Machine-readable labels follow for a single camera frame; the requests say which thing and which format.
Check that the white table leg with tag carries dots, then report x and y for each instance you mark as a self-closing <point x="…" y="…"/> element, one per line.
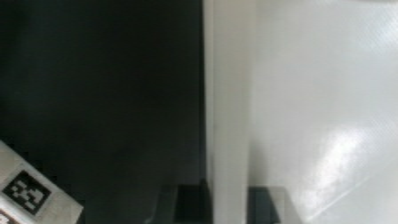
<point x="34" y="202"/>

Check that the white square table top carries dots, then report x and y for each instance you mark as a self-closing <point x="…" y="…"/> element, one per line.
<point x="301" y="69"/>

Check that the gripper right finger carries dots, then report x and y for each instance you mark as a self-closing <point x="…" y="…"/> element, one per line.
<point x="269" y="206"/>

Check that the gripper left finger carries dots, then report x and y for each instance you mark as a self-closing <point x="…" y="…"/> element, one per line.
<point x="183" y="206"/>

